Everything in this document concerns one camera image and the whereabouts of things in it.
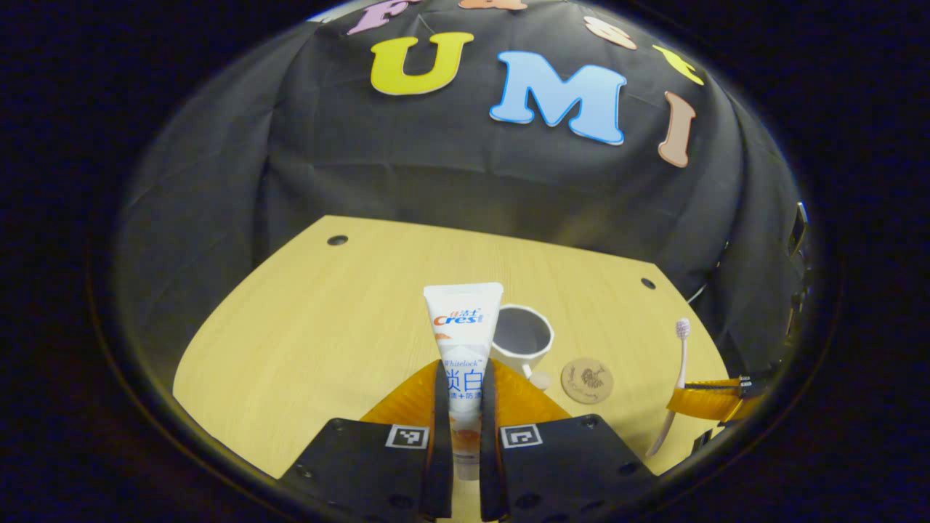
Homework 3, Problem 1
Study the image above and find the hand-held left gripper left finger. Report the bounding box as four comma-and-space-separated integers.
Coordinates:
280, 358, 453, 522

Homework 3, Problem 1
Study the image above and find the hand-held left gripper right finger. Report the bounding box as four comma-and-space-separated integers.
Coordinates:
480, 358, 658, 522

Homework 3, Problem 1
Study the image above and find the white pink toothbrush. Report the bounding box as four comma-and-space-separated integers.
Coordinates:
645, 317, 691, 458

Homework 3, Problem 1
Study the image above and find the white cup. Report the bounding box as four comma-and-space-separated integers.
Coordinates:
490, 304, 555, 392

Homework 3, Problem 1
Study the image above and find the white toothpaste tube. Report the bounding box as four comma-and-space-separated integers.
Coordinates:
424, 282, 504, 482

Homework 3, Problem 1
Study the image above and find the round brown coaster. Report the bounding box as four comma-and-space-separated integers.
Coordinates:
560, 357, 615, 405

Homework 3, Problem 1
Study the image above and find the wooden desktop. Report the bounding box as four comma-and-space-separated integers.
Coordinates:
172, 215, 729, 523

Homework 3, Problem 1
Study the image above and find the black backdrop cloth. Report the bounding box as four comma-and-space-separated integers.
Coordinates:
116, 0, 807, 378

